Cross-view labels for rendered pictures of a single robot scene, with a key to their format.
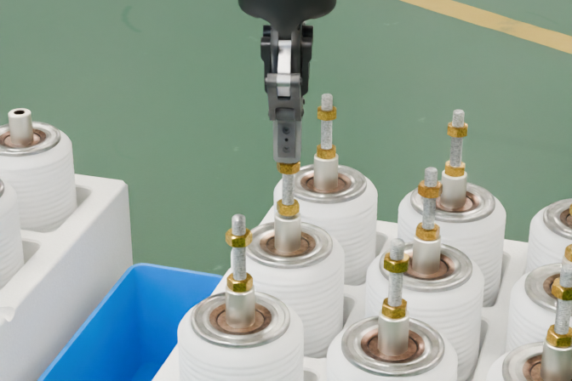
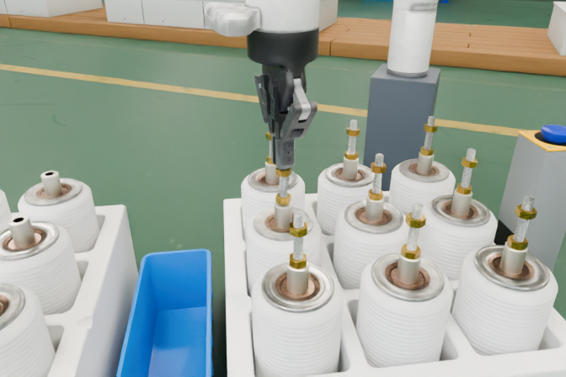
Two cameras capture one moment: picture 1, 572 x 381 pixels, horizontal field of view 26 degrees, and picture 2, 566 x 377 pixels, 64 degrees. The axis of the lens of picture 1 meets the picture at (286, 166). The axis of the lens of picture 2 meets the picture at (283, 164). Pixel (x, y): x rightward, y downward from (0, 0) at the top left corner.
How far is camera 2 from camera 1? 0.54 m
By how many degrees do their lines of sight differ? 22
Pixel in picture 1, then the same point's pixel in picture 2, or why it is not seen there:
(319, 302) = (315, 255)
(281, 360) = (339, 308)
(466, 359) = not seen: hidden behind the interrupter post
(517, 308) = (438, 229)
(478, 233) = not seen: hidden behind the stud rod
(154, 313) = (162, 281)
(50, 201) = (85, 230)
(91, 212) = (112, 230)
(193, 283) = (186, 257)
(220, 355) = (304, 320)
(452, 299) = (403, 233)
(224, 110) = (131, 156)
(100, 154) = not seen: hidden behind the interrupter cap
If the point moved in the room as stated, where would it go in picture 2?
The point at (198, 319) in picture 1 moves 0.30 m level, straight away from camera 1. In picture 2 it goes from (270, 295) to (177, 175)
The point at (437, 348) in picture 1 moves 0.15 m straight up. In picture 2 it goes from (434, 269) to (457, 142)
